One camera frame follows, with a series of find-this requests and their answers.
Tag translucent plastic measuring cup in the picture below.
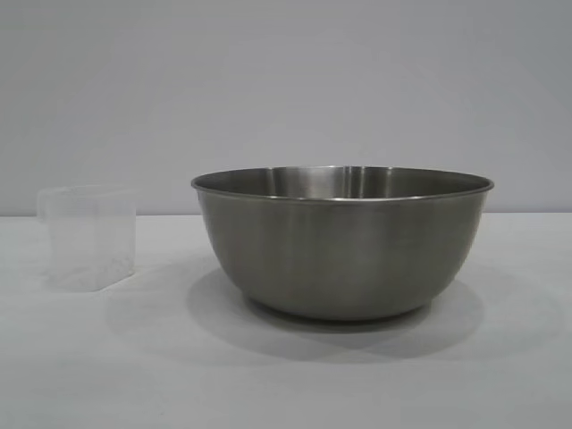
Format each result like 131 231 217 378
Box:
37 185 136 292

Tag stainless steel mixing bowl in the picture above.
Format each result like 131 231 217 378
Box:
190 164 497 322

